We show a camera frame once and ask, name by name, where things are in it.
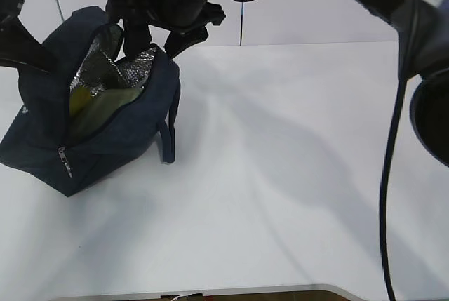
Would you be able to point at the navy blue lunch bag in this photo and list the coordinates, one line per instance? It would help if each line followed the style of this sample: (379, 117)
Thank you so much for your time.
(89, 50)

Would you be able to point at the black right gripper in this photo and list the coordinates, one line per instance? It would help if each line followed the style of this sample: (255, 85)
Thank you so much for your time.
(185, 33)

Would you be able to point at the green lid glass food container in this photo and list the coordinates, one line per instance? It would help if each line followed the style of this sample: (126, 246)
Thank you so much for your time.
(99, 110)

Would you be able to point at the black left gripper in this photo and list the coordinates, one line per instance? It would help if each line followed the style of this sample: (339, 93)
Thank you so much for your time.
(18, 47)

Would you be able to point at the yellow lemon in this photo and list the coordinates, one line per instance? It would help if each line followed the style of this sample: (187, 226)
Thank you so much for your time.
(80, 97)

